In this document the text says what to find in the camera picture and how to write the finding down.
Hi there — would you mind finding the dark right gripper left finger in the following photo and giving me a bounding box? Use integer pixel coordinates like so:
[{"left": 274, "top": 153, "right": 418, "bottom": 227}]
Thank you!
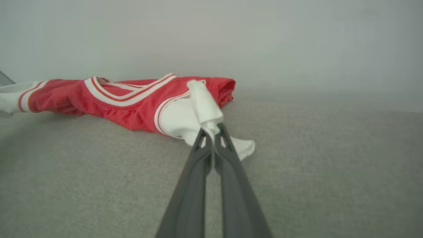
[{"left": 155, "top": 128, "right": 213, "bottom": 238}]

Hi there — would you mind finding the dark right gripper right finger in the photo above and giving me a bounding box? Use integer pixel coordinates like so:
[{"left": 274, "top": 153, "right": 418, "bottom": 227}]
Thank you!
[{"left": 214, "top": 123, "right": 273, "bottom": 238}]

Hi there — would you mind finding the red and white jersey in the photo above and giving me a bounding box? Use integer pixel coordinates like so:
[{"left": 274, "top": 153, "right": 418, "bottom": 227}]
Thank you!
[{"left": 0, "top": 73, "right": 255, "bottom": 161}]

